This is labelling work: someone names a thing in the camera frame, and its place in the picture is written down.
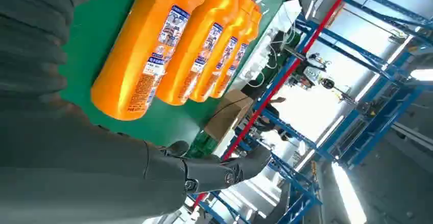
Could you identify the long ceiling light strip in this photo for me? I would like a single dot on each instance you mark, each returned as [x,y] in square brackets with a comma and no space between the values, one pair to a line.
[348,195]

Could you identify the right arm ribbed grey sleeve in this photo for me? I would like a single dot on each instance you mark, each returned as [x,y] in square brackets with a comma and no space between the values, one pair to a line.
[30,40]

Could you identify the red metal bar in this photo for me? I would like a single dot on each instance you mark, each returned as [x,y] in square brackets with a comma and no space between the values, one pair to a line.
[287,74]

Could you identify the black white machine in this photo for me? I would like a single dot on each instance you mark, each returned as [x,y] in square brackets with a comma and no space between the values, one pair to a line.
[316,72]

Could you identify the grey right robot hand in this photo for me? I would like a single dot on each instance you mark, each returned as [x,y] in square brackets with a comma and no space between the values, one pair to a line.
[84,175]

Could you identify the blue steel frame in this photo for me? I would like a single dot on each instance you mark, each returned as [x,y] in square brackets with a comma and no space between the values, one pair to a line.
[372,124]

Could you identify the brown cardboard box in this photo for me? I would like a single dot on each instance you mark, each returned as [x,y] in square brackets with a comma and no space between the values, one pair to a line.
[226,114]

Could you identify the short ceiling light strip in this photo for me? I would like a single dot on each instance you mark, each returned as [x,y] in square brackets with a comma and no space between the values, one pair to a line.
[423,74]

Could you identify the green table mat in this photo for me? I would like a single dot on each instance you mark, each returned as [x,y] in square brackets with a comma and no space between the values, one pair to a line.
[94,29]

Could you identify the white workbench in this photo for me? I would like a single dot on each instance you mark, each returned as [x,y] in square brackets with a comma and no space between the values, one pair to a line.
[267,50]

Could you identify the green plastic crate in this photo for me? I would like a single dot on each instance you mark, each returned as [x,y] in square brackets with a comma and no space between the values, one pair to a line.
[203,144]

